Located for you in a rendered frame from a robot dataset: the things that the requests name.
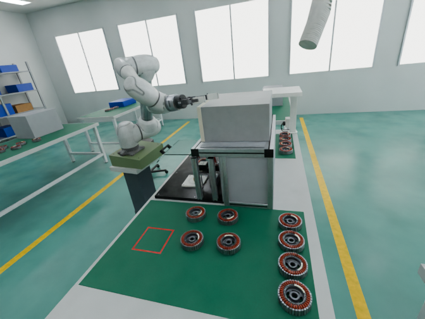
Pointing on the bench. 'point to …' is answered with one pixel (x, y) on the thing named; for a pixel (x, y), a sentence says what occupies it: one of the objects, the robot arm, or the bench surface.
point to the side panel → (248, 181)
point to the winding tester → (236, 117)
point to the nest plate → (193, 181)
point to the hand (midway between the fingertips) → (210, 97)
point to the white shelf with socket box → (290, 104)
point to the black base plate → (179, 192)
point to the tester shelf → (236, 147)
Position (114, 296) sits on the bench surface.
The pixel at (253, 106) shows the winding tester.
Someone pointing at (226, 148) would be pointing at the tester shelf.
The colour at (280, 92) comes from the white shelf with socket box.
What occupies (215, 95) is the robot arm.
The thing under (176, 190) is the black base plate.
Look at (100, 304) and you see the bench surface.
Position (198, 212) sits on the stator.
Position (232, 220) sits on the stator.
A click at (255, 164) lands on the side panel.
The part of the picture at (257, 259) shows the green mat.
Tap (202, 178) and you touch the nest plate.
